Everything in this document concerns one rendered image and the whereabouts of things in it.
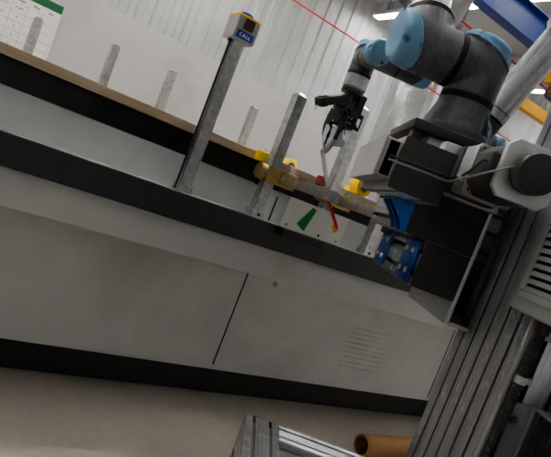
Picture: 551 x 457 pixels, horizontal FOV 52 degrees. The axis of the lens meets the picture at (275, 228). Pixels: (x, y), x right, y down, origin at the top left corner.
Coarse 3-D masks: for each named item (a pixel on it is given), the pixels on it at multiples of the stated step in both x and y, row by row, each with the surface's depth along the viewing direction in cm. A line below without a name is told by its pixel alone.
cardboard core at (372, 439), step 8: (360, 440) 211; (368, 440) 205; (376, 440) 208; (384, 440) 211; (392, 440) 213; (400, 440) 216; (408, 440) 219; (360, 448) 210; (368, 448) 204; (376, 448) 206; (384, 448) 209; (392, 448) 211; (400, 448) 214; (408, 448) 217; (368, 456) 207; (376, 456) 209; (384, 456) 211; (392, 456) 213; (400, 456) 215
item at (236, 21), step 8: (232, 16) 156; (240, 16) 153; (248, 16) 154; (232, 24) 155; (240, 24) 153; (256, 24) 156; (224, 32) 158; (232, 32) 154; (248, 32) 155; (256, 32) 156; (240, 40) 155
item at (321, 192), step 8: (288, 176) 171; (288, 184) 169; (296, 184) 166; (304, 184) 163; (312, 184) 160; (312, 192) 159; (320, 192) 156; (328, 192) 153; (336, 192) 152; (328, 200) 153; (336, 200) 153
